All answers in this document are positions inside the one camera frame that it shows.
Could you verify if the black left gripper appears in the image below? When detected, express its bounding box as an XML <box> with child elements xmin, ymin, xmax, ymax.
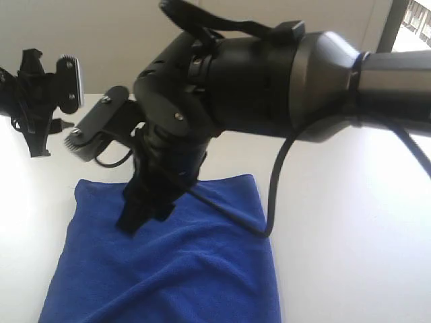
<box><xmin>11</xmin><ymin>48</ymin><xmax>75</xmax><ymax>157</ymax></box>

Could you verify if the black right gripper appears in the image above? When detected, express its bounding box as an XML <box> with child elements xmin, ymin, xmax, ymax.
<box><xmin>116</xmin><ymin>124</ymin><xmax>210</xmax><ymax>236</ymax></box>

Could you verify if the blue towel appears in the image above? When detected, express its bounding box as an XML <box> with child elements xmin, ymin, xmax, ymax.
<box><xmin>39</xmin><ymin>180</ymin><xmax>281</xmax><ymax>322</ymax></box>

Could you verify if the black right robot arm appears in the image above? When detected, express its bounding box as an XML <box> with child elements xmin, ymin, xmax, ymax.
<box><xmin>117</xmin><ymin>23</ymin><xmax>430</xmax><ymax>238</ymax></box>

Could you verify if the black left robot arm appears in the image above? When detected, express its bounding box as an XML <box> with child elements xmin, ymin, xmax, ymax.
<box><xmin>1</xmin><ymin>48</ymin><xmax>84</xmax><ymax>157</ymax></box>

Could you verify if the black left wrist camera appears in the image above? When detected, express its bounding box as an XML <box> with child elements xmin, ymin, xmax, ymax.
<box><xmin>54</xmin><ymin>55</ymin><xmax>84</xmax><ymax>114</ymax></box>

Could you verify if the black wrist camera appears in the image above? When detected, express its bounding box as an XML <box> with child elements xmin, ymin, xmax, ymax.
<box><xmin>54</xmin><ymin>55</ymin><xmax>84</xmax><ymax>114</ymax></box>
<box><xmin>64</xmin><ymin>85</ymin><xmax>145</xmax><ymax>162</ymax></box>

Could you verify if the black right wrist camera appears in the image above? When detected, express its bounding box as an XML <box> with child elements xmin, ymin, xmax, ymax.
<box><xmin>64</xmin><ymin>85</ymin><xmax>145</xmax><ymax>162</ymax></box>

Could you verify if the dark window frame post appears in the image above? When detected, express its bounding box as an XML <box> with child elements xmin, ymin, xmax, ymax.
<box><xmin>376</xmin><ymin>0</ymin><xmax>409</xmax><ymax>52</ymax></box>

